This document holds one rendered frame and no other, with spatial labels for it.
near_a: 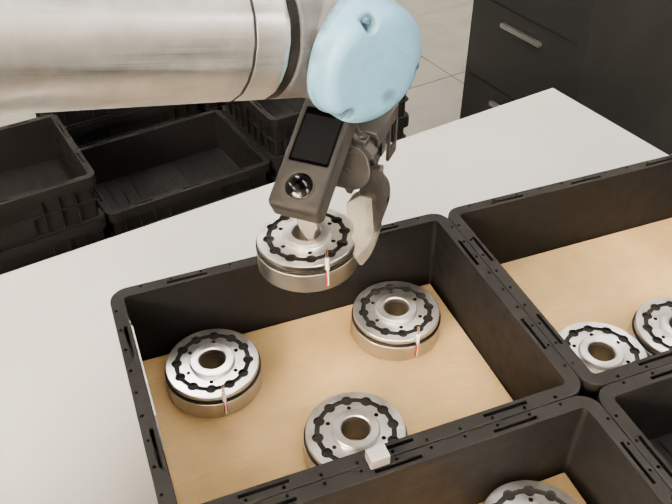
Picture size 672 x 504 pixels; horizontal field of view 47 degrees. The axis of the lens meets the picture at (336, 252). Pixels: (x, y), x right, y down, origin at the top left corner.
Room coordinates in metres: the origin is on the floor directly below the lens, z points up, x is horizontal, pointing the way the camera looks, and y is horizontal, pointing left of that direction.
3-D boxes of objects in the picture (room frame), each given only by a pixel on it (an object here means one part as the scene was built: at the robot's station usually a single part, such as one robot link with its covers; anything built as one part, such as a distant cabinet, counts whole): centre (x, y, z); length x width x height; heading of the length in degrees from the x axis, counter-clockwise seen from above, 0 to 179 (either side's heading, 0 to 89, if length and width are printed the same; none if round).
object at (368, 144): (0.62, -0.01, 1.14); 0.09 x 0.08 x 0.12; 158
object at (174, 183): (1.56, 0.40, 0.31); 0.40 x 0.30 x 0.34; 122
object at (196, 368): (0.57, 0.13, 0.86); 0.05 x 0.05 x 0.01
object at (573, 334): (0.58, -0.29, 0.86); 0.10 x 0.10 x 0.01
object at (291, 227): (0.61, 0.03, 1.01); 0.05 x 0.05 x 0.01
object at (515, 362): (0.54, 0.00, 0.87); 0.40 x 0.30 x 0.11; 111
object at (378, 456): (0.40, -0.04, 0.94); 0.02 x 0.01 x 0.01; 111
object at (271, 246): (0.61, 0.03, 1.00); 0.10 x 0.10 x 0.01
